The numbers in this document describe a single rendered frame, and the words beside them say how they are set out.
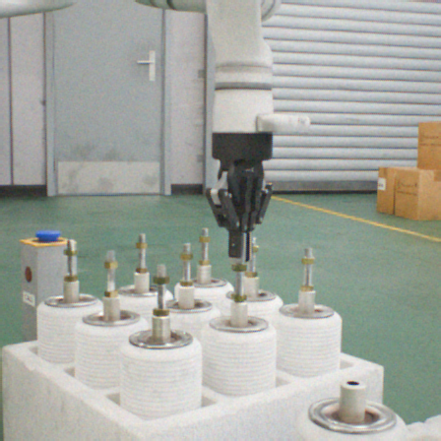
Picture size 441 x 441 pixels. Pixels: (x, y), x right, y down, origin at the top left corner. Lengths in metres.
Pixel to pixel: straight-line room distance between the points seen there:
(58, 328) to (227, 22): 0.47
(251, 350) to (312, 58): 5.49
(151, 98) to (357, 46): 1.87
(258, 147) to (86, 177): 5.04
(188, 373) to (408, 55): 6.00
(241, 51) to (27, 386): 0.53
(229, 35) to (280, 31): 5.35
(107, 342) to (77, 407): 0.09
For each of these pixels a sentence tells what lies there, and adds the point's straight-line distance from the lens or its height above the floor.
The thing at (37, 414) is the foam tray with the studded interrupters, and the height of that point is 0.12.
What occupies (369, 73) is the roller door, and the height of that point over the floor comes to 1.06.
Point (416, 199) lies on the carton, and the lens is 4.47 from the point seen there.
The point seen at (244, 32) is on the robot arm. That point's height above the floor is 0.61.
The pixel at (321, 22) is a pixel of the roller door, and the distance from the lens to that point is 6.36.
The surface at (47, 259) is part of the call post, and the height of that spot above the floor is 0.29.
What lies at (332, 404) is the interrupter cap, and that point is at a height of 0.25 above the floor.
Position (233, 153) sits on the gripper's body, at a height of 0.47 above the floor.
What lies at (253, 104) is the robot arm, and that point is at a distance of 0.85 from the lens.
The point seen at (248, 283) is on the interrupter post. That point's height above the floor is 0.27.
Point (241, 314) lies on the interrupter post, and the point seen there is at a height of 0.27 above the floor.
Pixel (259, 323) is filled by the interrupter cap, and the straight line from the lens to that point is 0.92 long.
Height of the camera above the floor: 0.49
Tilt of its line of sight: 7 degrees down
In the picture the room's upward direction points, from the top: 1 degrees clockwise
